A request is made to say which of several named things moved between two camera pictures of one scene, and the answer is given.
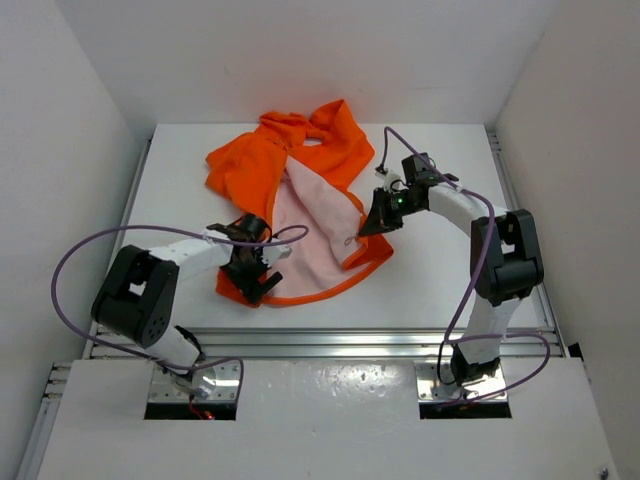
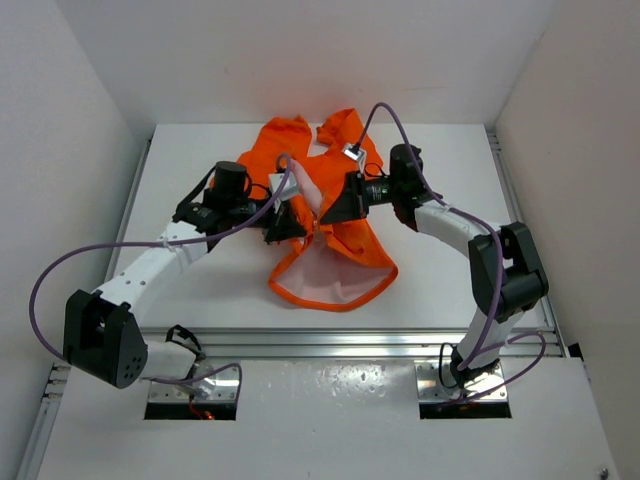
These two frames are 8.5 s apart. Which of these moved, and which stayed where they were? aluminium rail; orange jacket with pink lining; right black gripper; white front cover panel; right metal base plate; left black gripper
Moved: right black gripper; left black gripper; orange jacket with pink lining
Stayed: aluminium rail; right metal base plate; white front cover panel
